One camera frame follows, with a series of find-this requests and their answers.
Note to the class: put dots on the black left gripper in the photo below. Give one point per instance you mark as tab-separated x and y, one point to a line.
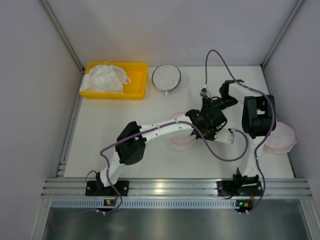
210	132

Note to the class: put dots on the aluminium frame rail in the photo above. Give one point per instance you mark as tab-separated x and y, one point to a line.
281	188

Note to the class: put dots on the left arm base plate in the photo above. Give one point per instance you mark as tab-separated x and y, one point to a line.
92	189

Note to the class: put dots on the yellow plastic bin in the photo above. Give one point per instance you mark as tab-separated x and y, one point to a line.
135	90

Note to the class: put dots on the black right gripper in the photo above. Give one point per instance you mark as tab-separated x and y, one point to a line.
208	106

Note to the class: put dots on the pink-trimmed mesh laundry bag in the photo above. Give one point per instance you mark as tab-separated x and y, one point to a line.
181	143

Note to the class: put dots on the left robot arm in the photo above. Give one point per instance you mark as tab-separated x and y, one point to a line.
131	143

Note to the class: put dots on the white bras in bin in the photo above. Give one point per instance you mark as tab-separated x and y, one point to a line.
104	78

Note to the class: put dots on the slotted cable duct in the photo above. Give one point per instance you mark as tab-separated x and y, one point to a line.
148	203

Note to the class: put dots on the blue-trimmed mesh laundry bag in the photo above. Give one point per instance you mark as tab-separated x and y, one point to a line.
166	78

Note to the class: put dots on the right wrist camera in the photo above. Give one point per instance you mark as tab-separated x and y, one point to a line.
204	92

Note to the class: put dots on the pink-trimmed laundry bag at right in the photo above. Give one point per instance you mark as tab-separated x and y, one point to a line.
281	140

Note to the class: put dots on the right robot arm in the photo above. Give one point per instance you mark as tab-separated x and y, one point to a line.
258	116

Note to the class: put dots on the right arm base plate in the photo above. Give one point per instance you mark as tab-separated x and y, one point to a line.
227	190

